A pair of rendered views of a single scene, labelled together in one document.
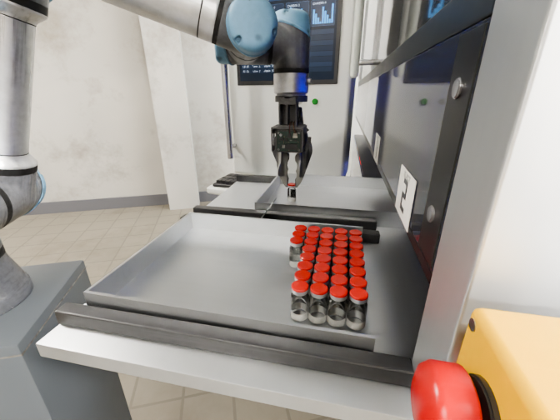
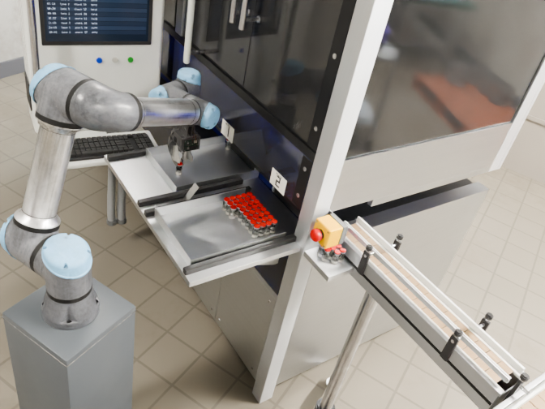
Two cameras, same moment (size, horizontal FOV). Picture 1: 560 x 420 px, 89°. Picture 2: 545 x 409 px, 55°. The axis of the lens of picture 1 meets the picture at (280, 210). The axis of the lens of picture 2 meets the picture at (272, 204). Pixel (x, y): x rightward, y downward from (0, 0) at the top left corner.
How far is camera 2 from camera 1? 1.43 m
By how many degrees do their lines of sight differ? 48
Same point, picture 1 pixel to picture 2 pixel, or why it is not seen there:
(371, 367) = (287, 239)
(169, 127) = not seen: outside the picture
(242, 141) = not seen: hidden behind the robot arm
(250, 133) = not seen: hidden behind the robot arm
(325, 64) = (139, 28)
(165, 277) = (191, 245)
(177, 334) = (233, 256)
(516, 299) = (319, 213)
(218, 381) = (254, 262)
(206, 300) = (220, 245)
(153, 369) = (233, 269)
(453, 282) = (309, 213)
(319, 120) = (135, 75)
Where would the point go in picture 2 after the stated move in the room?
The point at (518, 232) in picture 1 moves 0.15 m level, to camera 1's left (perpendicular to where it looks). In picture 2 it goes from (320, 203) to (287, 220)
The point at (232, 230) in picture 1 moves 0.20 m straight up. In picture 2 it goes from (181, 209) to (186, 159)
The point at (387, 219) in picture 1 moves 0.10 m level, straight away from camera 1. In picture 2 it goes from (246, 175) to (237, 161)
